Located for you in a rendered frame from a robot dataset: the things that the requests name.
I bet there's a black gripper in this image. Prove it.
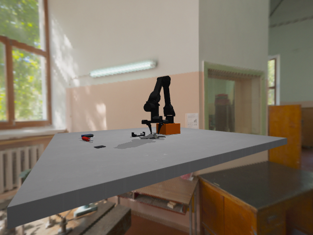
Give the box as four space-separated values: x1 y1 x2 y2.
141 112 169 134

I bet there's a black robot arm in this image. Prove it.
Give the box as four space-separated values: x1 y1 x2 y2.
143 76 176 123

